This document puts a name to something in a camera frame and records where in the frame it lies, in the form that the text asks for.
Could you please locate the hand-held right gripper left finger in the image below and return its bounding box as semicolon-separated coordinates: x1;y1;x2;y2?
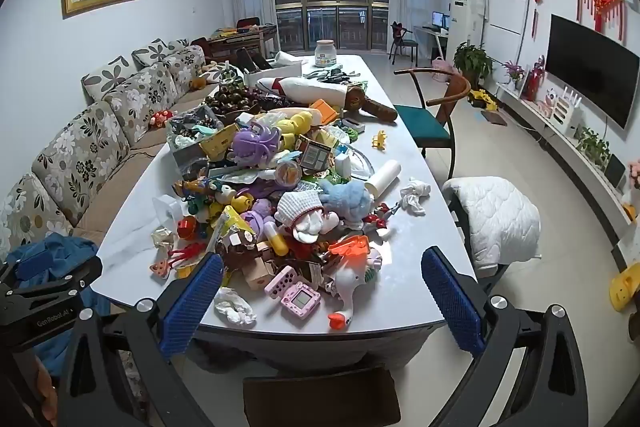
57;252;224;427

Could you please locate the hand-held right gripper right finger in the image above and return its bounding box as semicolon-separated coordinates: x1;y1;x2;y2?
421;247;591;427

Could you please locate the cream paper ball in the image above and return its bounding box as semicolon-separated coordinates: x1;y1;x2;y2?
151;227;177;251

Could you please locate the crumpled white tissue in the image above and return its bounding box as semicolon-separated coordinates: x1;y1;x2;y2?
399;178;431;215
214;287;257;327

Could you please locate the red figure toy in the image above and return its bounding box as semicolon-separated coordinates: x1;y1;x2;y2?
167;242;206;268

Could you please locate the blue jacket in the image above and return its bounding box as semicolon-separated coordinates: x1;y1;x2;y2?
5;234;111;373

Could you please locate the red round toy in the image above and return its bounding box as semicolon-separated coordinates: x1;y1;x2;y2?
177;215;199;240

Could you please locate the pink button panel toy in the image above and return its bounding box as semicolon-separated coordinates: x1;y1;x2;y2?
264;266;297;299

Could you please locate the floral sofa back cushion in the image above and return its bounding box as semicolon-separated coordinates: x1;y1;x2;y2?
102;63;178;145
165;46;207;95
0;174;76;258
31;101;132;228

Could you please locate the white quilted cloth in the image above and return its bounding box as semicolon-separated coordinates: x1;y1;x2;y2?
442;177;542;268

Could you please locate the clear plastic box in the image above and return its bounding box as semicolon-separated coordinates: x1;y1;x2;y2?
152;196;182;228

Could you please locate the white duck toy gun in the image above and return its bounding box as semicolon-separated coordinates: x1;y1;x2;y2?
327;247;383;328

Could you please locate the yellow capsule toy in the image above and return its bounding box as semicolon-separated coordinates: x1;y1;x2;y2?
265;222;290;257

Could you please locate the pink handheld game toy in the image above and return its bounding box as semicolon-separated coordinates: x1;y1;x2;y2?
280;283;322;319

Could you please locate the beige sofa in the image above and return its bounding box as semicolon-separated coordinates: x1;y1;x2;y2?
0;39;236;268

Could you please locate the pile of mixed toys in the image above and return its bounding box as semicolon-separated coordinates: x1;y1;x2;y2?
152;99;401;330

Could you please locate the white paper roll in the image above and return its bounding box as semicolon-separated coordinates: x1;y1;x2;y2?
364;159;402;196

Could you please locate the white knit hat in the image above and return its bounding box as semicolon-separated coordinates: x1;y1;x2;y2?
275;189;323;228

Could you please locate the blue plush toy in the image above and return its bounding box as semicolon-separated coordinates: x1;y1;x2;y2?
317;179;375;230

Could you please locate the purple octopus plush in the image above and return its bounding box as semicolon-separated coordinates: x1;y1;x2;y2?
231;125;282;168

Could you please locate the dark storage box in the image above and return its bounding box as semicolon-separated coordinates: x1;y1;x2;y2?
166;104;226;168

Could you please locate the wooden chair with green seat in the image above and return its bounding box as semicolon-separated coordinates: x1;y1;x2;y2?
394;68;472;180

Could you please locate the white television cabinet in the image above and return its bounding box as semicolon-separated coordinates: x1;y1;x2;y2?
492;82;640;228

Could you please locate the yellow toy truck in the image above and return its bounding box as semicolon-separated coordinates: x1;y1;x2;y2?
469;88;499;112

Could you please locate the yellow plush toy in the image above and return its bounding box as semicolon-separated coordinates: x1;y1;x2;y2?
272;109;313;150

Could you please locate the green plant on cabinet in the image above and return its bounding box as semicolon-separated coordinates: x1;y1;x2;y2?
575;127;612;168

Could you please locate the brown plush bottle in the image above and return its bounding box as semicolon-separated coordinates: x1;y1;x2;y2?
342;84;398;124

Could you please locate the bowl of dark fruit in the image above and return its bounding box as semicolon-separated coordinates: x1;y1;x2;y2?
204;84;268;115

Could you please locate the white router with antennas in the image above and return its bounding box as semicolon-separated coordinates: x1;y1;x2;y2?
547;84;583;132

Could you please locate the small pink flowering plant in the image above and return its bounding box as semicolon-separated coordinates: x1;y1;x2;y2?
502;61;526;90

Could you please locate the grey leaf print pillow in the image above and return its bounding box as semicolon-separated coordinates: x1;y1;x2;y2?
82;54;138;102
132;39;173;68

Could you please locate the large green potted plant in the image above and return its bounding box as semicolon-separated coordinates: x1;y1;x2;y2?
452;41;493;90

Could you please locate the white bowling pin plush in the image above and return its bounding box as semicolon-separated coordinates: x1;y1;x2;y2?
256;77;351;110

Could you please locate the white open box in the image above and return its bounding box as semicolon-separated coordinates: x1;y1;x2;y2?
243;62;303;86

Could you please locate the heap of dark tools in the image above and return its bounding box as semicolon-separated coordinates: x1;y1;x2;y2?
305;66;361;85

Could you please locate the dark metal chair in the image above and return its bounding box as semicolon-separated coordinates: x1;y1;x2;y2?
390;21;420;62

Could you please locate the white computer desk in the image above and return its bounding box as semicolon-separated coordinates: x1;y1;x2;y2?
414;24;449;60

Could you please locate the dark wooden side table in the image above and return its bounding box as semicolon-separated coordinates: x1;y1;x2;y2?
207;24;278;62

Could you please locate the black flat television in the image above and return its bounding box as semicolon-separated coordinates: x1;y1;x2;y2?
545;13;640;131

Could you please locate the white plastic jar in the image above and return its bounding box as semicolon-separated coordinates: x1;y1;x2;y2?
315;39;337;68

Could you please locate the white standing air conditioner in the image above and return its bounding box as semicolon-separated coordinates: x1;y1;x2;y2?
447;0;488;68

